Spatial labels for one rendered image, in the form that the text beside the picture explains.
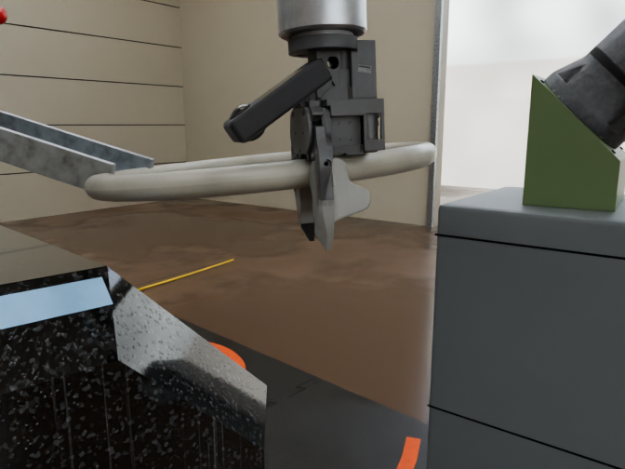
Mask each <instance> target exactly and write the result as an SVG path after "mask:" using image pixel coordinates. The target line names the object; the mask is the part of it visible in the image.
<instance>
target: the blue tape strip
mask: <svg viewBox="0 0 625 469"><path fill-rule="evenodd" d="M110 304H113V302H112V299H111V297H110V295H109V292H108V290H107V288H106V286H105V284H104V281H103V279H102V277H97V278H92V279H88V280H83V281H77V282H72V283H68V284H62V285H57V286H53V287H48V288H39V289H34V290H29V291H23V292H19V293H14V294H9V295H4V296H0V329H4V328H12V327H16V326H20V325H24V324H28V323H32V322H36V321H41V320H45V319H49V318H53V317H57V316H62V315H68V314H73V313H77V312H82V311H85V310H89V309H94V308H98V307H102V306H106V305H110Z"/></svg>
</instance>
